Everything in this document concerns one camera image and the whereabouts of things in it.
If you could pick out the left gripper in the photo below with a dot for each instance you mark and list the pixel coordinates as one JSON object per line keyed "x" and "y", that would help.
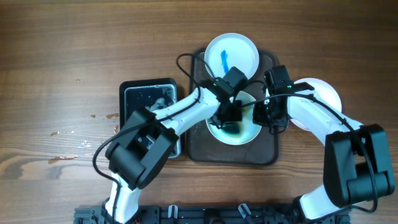
{"x": 237, "y": 116}

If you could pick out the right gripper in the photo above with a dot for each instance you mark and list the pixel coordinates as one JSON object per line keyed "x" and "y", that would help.
{"x": 259, "y": 119}

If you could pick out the green yellow sponge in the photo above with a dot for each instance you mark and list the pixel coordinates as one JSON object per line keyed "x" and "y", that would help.
{"x": 234, "y": 128}

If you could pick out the white plate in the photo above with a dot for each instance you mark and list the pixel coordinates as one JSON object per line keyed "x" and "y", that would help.
{"x": 231, "y": 50}
{"x": 249, "y": 132}
{"x": 326, "y": 93}

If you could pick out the white plate top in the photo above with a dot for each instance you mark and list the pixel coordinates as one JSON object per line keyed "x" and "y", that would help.
{"x": 231, "y": 50}

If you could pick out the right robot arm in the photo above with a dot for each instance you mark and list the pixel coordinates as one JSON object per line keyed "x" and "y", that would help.
{"x": 357, "y": 167}

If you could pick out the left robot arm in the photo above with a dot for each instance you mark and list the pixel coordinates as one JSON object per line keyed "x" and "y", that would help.
{"x": 139, "y": 151}

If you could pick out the brown plastic tray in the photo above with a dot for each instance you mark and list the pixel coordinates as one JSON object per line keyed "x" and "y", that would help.
{"x": 202, "y": 146}

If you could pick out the black water basin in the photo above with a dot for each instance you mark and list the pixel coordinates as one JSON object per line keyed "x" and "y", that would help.
{"x": 154, "y": 94}

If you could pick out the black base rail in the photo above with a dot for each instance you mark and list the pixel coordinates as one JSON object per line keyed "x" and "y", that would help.
{"x": 266, "y": 214}

